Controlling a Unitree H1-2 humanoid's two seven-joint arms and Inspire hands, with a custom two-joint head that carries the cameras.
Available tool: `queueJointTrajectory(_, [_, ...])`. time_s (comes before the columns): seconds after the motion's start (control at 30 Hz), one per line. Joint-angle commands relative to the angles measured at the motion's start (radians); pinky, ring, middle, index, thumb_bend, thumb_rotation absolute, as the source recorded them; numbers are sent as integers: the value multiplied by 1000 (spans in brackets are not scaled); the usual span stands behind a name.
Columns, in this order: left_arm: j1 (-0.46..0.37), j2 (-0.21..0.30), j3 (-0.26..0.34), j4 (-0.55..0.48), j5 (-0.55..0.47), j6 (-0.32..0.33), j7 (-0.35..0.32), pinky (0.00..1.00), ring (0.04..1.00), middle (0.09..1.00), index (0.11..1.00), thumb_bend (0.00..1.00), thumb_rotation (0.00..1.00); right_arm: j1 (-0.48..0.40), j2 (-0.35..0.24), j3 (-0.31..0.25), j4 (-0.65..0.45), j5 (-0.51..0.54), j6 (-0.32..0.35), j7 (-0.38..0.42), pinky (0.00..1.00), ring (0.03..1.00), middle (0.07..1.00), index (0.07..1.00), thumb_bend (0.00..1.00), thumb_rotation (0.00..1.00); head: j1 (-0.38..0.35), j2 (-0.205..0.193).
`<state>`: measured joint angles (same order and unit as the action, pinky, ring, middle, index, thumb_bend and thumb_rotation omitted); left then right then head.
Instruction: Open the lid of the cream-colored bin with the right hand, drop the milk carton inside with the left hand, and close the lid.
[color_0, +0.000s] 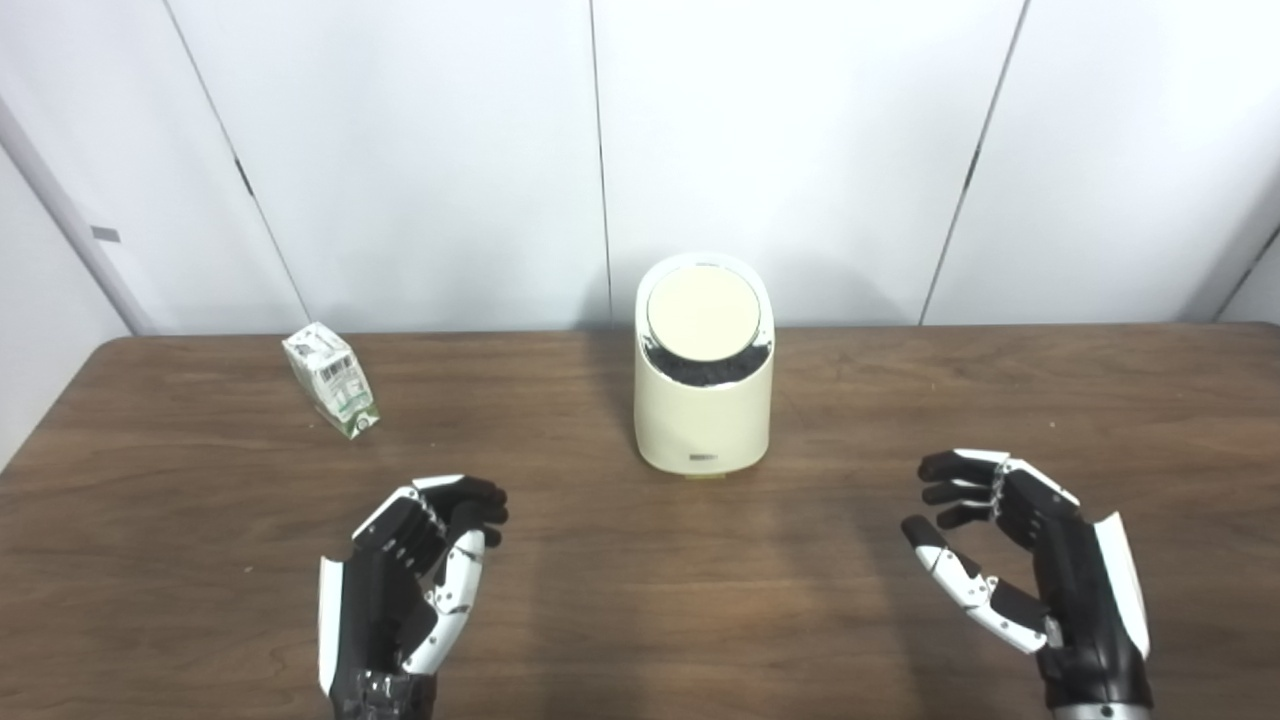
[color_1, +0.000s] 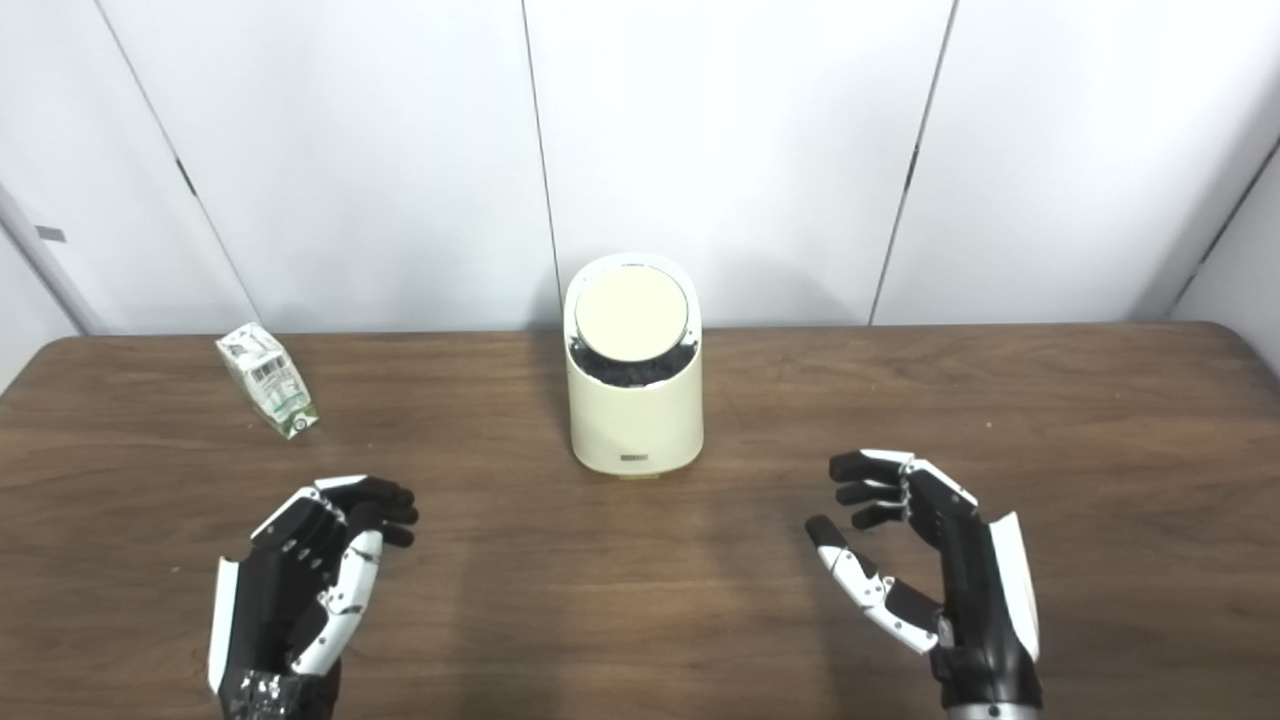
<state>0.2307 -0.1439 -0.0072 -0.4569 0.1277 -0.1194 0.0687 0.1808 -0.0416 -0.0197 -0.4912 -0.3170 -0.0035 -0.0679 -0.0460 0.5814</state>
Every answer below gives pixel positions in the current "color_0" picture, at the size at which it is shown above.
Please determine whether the round cream bin lid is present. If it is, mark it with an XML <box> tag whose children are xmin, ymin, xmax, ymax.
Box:
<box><xmin>646</xmin><ymin>265</ymin><xmax>763</xmax><ymax>363</ymax></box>

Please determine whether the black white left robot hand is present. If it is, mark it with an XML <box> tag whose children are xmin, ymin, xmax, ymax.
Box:
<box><xmin>318</xmin><ymin>474</ymin><xmax>509</xmax><ymax>720</ymax></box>

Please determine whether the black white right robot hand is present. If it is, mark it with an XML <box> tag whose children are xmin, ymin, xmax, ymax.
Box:
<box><xmin>900</xmin><ymin>449</ymin><xmax>1154</xmax><ymax>711</ymax></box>

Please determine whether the white green milk carton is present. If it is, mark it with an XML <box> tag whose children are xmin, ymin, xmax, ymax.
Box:
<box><xmin>281</xmin><ymin>321</ymin><xmax>381</xmax><ymax>441</ymax></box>

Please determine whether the black bin liner bag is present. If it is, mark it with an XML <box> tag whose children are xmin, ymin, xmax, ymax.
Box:
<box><xmin>640</xmin><ymin>335</ymin><xmax>773</xmax><ymax>387</ymax></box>

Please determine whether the cream-colored trash bin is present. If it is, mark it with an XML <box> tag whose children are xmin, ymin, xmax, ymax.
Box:
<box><xmin>632</xmin><ymin>253</ymin><xmax>776</xmax><ymax>479</ymax></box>

